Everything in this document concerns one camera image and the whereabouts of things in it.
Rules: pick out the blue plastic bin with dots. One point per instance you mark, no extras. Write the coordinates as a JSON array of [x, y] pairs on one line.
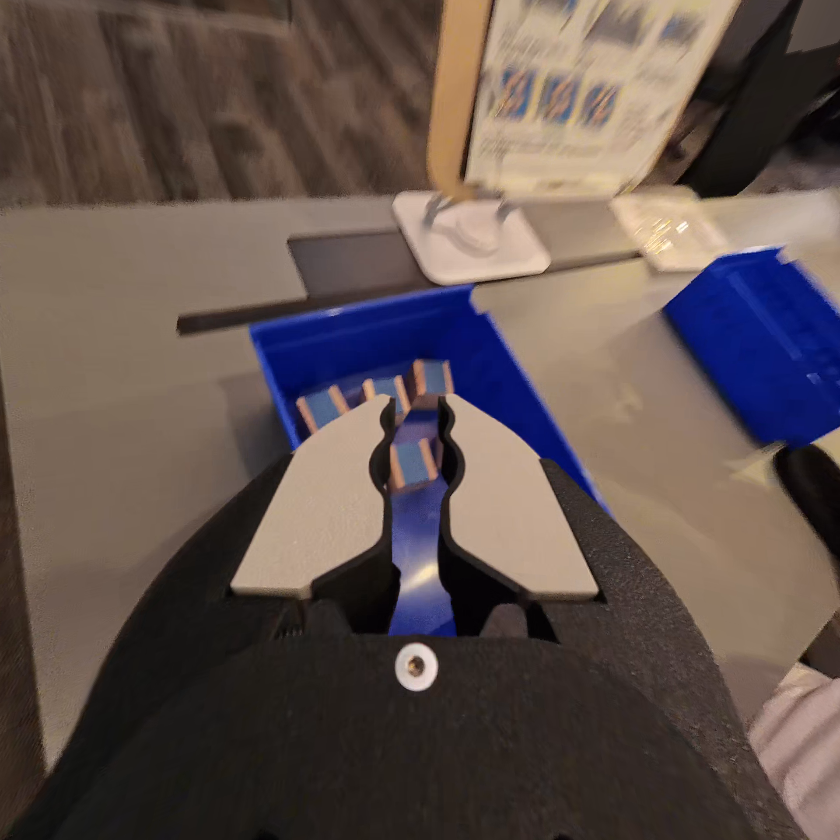
[[754, 341], [367, 334]]

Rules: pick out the wooden board stand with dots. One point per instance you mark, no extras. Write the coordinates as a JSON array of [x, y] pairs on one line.
[[453, 98]]

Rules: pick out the single blue-taped wood block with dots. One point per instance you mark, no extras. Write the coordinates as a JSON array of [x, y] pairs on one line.
[[412, 463]]

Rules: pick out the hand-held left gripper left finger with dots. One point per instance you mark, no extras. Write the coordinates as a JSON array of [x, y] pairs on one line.
[[315, 512]]

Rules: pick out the black cabinet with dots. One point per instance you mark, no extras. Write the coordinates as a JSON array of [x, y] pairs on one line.
[[741, 131]]

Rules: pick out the group of taped wooden cubes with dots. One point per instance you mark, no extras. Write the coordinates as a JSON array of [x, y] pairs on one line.
[[325, 408]]

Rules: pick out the illustrated instruction sheet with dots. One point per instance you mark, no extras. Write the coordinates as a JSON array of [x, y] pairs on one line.
[[577, 131]]

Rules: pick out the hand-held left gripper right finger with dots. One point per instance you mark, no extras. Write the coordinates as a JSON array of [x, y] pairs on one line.
[[518, 518]]

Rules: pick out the printed paper sheet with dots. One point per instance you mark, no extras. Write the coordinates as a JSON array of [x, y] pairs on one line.
[[669, 229]]

